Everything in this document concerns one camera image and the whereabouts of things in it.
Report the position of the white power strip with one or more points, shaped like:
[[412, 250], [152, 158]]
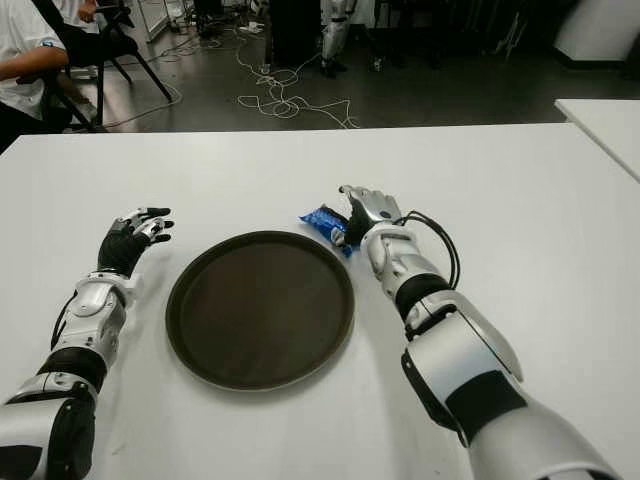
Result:
[[250, 28]]

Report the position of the blue Oreo packet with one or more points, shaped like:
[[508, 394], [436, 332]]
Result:
[[322, 222]]

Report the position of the standing humanoid robot legs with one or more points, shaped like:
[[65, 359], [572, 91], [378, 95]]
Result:
[[332, 40]]

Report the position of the black cabinet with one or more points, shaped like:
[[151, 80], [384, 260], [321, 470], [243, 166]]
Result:
[[295, 30]]

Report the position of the white rounded machine base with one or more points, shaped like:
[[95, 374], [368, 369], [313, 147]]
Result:
[[600, 30]]

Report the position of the white framed cabinet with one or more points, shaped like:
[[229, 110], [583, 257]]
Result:
[[156, 20]]

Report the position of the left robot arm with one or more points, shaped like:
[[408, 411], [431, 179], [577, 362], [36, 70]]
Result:
[[90, 320]]

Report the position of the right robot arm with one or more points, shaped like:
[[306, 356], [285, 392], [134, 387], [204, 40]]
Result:
[[475, 365]]

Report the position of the round brown tray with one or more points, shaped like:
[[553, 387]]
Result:
[[260, 310]]

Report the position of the person in white shirt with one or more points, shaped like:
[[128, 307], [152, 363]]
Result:
[[20, 40]]

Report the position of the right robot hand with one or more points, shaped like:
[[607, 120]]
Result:
[[375, 210]]

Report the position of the seated person on chair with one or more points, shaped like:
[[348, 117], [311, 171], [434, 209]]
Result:
[[75, 10]]

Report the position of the black chair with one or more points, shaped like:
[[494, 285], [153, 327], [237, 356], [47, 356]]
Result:
[[115, 50]]

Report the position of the white side table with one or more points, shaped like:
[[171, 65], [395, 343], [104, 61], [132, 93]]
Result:
[[607, 125]]

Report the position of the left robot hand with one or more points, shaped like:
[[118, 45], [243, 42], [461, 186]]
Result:
[[117, 250]]

